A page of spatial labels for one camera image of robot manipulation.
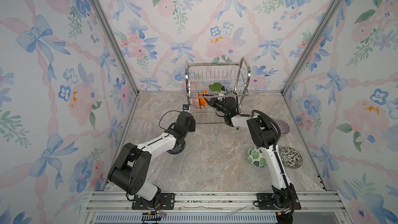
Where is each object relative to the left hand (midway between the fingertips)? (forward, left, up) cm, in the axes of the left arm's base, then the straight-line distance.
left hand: (191, 118), depth 91 cm
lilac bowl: (0, -58, -9) cm, 59 cm away
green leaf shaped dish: (+11, -14, +15) cm, 23 cm away
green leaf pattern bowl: (-19, -37, -11) cm, 43 cm away
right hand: (+15, -6, +4) cm, 17 cm away
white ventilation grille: (-47, 0, -13) cm, 49 cm away
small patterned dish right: (-19, -56, -11) cm, 60 cm away
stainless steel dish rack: (+35, -8, -3) cm, 36 cm away
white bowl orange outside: (+12, -6, +1) cm, 14 cm away
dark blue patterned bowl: (-15, +7, -10) cm, 19 cm away
